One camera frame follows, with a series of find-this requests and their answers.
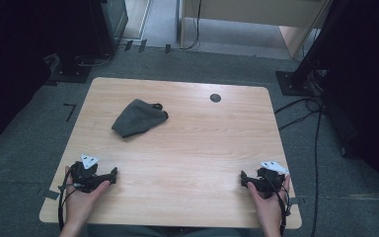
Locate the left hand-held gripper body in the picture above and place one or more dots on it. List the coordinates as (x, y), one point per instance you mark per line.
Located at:
(85, 177)

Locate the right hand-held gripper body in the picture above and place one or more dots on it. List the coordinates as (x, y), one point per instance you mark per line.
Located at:
(268, 182)

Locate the dark grey cloth pouch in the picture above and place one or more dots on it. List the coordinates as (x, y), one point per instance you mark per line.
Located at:
(138, 119)

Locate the person's right hand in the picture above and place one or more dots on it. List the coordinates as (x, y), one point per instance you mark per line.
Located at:
(271, 210)

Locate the person's left hand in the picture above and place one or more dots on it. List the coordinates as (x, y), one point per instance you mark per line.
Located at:
(79, 205)

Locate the grey tape strip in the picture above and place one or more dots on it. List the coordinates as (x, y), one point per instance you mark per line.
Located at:
(52, 195)
(291, 200)

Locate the black round table grommet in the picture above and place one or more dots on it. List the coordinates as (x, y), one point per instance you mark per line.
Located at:
(215, 98)

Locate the black floor tape piece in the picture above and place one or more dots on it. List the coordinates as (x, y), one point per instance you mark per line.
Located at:
(128, 45)
(142, 45)
(167, 48)

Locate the black slanted stand with base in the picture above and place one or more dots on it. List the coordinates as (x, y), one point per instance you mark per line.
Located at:
(312, 56)

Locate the dark curtain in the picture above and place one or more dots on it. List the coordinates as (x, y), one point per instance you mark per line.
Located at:
(10, 65)
(368, 82)

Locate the dark glass-front cabinet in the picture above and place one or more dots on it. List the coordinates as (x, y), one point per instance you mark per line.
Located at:
(116, 18)

